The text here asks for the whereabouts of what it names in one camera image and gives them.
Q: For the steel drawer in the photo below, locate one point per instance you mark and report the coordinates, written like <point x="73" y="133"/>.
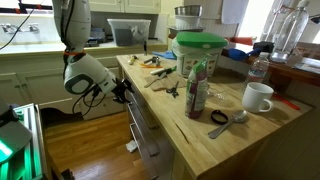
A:
<point x="159" y="167"/>
<point x="143" y="125"/>

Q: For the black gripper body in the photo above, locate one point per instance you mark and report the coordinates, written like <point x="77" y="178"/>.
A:
<point x="119" y="91"/>

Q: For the red orange utensil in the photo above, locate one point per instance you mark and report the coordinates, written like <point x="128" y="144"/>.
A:
<point x="280" y="98"/>

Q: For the steel spoon on board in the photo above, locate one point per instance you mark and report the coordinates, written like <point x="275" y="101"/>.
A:
<point x="159" y="78"/>

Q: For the clear plastic storage bin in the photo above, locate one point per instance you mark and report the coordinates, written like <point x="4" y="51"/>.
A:
<point x="128" y="32"/>

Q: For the orange peeler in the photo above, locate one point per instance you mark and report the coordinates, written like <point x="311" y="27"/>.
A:
<point x="147" y="66"/>

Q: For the black ring band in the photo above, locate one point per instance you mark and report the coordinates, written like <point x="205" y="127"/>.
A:
<point x="218" y="117"/>

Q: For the green handled knife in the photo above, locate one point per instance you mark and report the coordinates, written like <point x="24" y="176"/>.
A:
<point x="169" y="70"/>

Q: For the thin wooden cutting board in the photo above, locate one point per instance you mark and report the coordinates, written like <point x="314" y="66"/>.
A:
<point x="167" y="82"/>

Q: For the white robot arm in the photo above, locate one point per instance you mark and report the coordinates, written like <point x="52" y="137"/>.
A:
<point x="82" y="72"/>

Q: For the large clear spray bottle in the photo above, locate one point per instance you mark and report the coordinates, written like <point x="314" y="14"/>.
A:
<point x="290" y="32"/>

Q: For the steel mixing bowl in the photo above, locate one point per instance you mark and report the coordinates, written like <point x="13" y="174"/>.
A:
<point x="189" y="10"/>

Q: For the white ceramic mug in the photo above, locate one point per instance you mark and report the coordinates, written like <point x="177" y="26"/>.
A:
<point x="257" y="98"/>

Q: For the white bucket with green lid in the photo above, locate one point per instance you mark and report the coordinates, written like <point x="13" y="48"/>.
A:
<point x="190" y="47"/>

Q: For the large steel spoon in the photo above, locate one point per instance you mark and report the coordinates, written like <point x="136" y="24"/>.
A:
<point x="238" y="117"/>

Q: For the black handled scissors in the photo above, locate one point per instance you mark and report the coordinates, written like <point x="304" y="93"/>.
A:
<point x="173" y="90"/>

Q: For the yellow handled ice cream scoop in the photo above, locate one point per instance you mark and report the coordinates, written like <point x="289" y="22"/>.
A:
<point x="132" y="59"/>

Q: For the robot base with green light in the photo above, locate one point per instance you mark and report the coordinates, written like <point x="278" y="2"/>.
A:
<point x="20" y="156"/>

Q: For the small plastic water bottle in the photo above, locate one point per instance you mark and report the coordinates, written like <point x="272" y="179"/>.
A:
<point x="258" y="68"/>

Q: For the blue cloth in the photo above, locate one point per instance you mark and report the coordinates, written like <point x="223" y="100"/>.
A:
<point x="167" y="54"/>

